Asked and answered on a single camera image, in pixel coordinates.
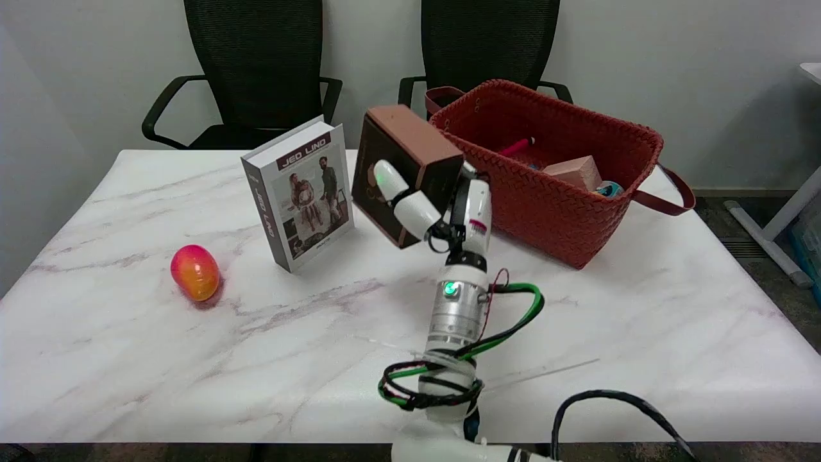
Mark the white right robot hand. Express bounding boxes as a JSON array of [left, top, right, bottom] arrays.
[[373, 160, 494, 259]]

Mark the brown paper box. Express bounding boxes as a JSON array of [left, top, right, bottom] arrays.
[[351, 105, 465, 250]]

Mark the red woven basket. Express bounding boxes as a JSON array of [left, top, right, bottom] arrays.
[[424, 79, 697, 270]]

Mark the small pink box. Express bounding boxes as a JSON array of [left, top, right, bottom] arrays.
[[541, 155, 604, 193]]

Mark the red pink pen-shaped item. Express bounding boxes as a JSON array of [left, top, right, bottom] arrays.
[[498, 136, 537, 158]]

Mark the white book with photo cover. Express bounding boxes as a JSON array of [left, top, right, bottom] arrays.
[[241, 115, 355, 274]]

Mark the black mesh office chair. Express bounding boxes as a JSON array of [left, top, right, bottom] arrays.
[[142, 0, 344, 151], [397, 0, 574, 121]]

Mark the red orange mango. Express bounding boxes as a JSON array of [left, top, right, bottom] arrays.
[[170, 244, 221, 303]]

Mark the blue plastic bin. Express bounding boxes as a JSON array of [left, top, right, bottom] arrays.
[[789, 192, 821, 304]]

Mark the green and black cable bundle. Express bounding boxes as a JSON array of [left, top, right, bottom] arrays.
[[378, 282, 545, 411]]

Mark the thick black cable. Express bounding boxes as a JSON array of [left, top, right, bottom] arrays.
[[551, 389, 701, 462]]

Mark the white desk leg frame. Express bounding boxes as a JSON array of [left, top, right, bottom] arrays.
[[724, 63, 821, 288]]

